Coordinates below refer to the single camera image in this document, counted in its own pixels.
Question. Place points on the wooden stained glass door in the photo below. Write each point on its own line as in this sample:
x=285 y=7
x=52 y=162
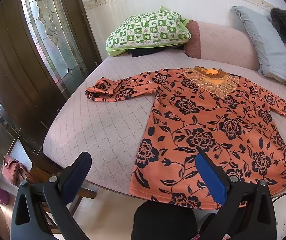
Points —
x=46 y=51

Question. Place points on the black folded cloth under pillow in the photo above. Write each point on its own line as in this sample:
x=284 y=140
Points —
x=148 y=51

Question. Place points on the pink fabric bag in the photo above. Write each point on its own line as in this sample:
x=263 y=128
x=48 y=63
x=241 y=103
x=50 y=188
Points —
x=14 y=171

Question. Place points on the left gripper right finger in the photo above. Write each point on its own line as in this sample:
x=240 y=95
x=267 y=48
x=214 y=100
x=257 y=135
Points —
x=247 y=210

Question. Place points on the dark furry item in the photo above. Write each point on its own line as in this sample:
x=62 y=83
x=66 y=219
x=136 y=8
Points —
x=278 y=17

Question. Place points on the pink quilted bolster cushion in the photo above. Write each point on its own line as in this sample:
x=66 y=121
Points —
x=222 y=44

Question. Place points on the light blue pillow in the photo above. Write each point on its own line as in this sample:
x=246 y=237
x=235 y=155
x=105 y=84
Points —
x=268 y=44

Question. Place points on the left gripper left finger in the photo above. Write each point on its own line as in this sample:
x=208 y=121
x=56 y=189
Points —
x=28 y=217

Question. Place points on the black trousers of operator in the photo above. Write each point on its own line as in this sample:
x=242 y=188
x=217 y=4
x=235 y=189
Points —
x=155 y=220

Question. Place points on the orange black floral blouse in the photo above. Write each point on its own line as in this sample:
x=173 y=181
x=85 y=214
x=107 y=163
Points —
x=198 y=110

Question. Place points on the green white patterned pillow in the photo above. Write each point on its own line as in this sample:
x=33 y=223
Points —
x=162 y=28

